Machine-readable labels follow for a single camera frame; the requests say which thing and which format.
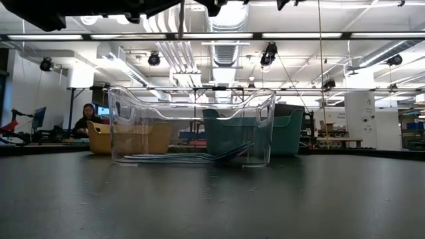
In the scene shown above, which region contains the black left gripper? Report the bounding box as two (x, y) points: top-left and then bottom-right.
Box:
(66, 0), (182, 25)

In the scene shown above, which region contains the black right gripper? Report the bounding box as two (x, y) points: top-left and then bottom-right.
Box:
(195, 0), (250, 17)

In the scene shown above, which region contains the dark metal spoon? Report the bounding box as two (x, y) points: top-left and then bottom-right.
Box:
(179, 141), (256, 159)

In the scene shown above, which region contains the spoon with blue handle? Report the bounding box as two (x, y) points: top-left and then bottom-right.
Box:
(124, 145), (253, 164)

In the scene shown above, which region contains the clear plastic bin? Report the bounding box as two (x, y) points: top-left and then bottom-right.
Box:
(108, 86), (276, 166)

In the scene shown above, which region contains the person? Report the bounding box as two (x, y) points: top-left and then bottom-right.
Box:
(72, 102), (104, 139)

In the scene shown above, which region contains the dark grey container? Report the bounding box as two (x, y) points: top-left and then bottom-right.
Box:
(274, 103), (305, 118)

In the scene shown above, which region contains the yellow plastic bin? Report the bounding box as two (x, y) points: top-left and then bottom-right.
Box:
(86, 121), (173, 155)

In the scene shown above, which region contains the computer monitor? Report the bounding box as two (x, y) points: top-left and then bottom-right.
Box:
(32, 106), (47, 129)

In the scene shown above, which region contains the teal plastic bin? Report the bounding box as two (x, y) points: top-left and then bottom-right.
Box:
(202, 108), (305, 157)

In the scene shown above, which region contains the cardboard box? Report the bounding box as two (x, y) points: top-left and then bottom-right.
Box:
(319, 119), (335, 133)

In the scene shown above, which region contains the wooden bench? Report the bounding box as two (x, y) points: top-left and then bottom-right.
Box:
(315, 137), (363, 149)

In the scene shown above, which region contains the shelf with blue boxes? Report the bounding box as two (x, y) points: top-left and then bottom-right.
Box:
(397, 109), (425, 151)

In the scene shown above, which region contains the black overhead frame bar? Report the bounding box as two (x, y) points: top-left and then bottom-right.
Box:
(0, 32), (425, 42)

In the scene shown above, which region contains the silver ventilation duct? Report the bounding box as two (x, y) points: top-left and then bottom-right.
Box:
(203, 6), (250, 104)

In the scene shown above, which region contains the yellow hanging cable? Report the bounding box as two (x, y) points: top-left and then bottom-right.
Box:
(317, 0), (330, 149)

